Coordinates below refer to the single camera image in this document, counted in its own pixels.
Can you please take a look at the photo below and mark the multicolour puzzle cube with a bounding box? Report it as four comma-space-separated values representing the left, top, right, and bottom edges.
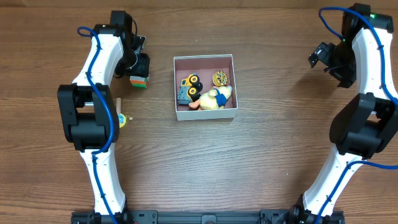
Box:
129, 76, 149, 88

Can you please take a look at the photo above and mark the yellow rattle drum toy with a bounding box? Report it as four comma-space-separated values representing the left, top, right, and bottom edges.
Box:
116, 98, 132, 128

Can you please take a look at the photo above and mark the yellow grey toy truck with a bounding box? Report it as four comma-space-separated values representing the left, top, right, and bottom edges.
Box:
177, 72, 203, 106

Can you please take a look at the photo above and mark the yellow plastic gear wheel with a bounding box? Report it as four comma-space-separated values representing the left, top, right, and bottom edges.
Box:
212, 71, 228, 86

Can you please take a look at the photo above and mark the cream plush duck toy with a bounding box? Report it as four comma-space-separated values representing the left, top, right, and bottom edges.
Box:
188, 86, 233, 110

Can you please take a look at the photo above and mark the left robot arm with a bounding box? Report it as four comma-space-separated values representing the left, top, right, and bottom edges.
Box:
57, 11, 150, 223

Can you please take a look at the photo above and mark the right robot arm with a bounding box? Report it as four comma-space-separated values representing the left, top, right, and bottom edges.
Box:
290, 3, 397, 223

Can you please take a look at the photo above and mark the white box with maroon interior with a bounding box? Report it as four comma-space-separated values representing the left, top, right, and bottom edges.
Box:
174, 54, 238, 121

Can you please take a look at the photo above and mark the right blue cable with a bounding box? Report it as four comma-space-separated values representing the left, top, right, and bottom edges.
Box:
312, 6, 398, 224

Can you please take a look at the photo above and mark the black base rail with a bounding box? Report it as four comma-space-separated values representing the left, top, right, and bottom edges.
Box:
70, 209, 346, 224

